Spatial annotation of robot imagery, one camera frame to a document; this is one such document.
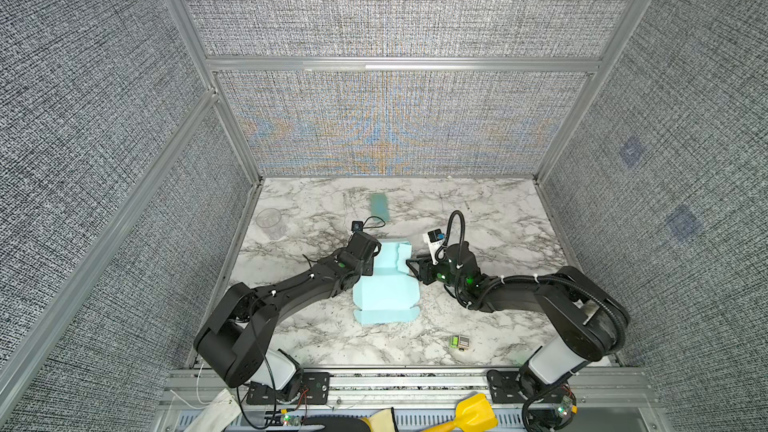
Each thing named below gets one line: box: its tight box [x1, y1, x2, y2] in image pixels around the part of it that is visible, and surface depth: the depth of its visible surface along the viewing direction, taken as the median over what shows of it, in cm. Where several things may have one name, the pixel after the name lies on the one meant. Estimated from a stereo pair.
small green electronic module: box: [448, 335, 470, 351], surface depth 80 cm
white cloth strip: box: [184, 388, 242, 432], surface depth 71 cm
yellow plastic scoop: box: [421, 393, 497, 432], surface depth 71 cm
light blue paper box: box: [352, 240, 420, 325], surface depth 88 cm
